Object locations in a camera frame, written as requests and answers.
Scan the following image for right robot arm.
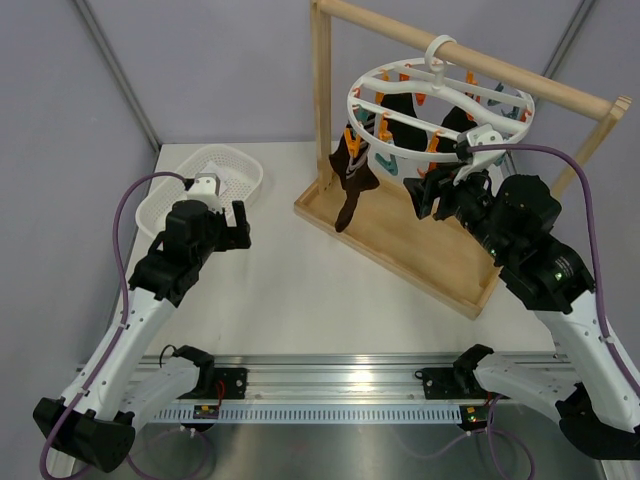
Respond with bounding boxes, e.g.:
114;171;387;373
403;168;639;461

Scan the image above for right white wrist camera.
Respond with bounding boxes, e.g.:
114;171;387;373
453;124;506;185

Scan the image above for aluminium mounting rail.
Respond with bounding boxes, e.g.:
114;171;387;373
74;352;576;405

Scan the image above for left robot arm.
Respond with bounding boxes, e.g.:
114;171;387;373
33;200;251;473

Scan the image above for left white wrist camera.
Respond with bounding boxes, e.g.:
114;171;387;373
186;173;224;213

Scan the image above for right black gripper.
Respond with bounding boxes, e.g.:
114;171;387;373
405;158;513;263

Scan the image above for white round clip hanger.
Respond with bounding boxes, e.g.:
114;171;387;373
345;35;535;178

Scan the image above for brown sock with stripes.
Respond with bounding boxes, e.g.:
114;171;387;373
329;125;380;196

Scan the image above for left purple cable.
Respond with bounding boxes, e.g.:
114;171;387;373
39;171;216;480

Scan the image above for white perforated plastic basket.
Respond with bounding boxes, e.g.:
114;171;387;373
135;144;264;238

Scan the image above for wooden hanger rack frame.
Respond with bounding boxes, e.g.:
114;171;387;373
295;1;631;319

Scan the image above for white sock in basket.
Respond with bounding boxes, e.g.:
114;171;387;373
201;161;229;182

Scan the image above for white slotted cable duct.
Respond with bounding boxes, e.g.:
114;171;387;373
152;403;462;425

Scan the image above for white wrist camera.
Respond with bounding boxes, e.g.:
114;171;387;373
186;173;224;213
453;124;506;185

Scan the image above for dark brown small sock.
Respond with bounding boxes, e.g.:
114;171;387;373
334;189;362;233

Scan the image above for black sock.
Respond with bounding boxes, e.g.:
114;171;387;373
436;106;477;153
379;92;429;154

